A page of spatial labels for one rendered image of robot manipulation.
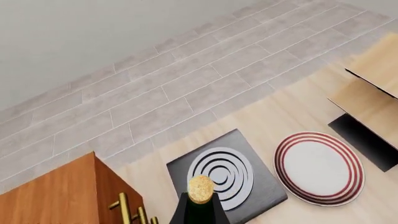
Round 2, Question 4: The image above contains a pale wooden rack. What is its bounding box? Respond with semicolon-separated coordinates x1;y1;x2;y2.
326;67;398;174

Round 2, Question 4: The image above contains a wooden cabinet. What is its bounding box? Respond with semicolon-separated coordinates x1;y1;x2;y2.
0;151;144;224

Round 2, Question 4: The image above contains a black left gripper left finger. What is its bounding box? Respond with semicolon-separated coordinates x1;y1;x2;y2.
169;192;190;224

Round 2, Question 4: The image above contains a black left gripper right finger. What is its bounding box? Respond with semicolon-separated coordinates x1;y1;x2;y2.
211;194;233;224

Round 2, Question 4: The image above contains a white plate with red rings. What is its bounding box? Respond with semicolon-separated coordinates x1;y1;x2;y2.
272;131;366;207

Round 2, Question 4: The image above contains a flat black stove plate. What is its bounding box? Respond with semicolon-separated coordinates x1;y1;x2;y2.
166;129;289;224

